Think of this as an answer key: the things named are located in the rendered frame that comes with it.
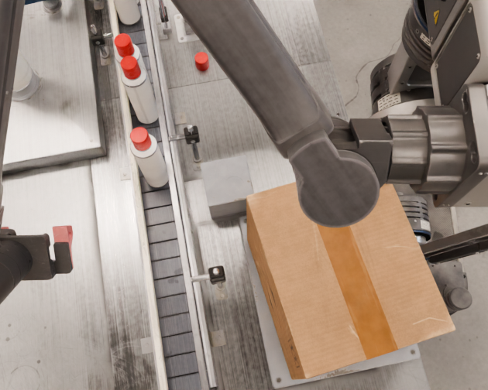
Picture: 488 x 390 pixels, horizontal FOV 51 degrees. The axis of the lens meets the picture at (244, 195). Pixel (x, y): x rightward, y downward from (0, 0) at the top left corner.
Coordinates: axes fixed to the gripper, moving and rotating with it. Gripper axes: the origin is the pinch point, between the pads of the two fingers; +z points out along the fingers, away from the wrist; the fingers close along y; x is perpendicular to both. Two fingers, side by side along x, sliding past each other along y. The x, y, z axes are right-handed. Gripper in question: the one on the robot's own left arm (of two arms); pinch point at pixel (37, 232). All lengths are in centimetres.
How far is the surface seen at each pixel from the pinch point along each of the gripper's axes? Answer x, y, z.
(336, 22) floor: -26, -71, 175
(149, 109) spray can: -11.4, -10.4, 39.8
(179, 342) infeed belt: 29.8, -17.5, 14.0
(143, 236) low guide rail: 11.6, -10.1, 24.2
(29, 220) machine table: 11.7, 17.6, 34.5
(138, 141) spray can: -9.1, -12.0, 19.2
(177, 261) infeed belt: 17.3, -16.7, 24.2
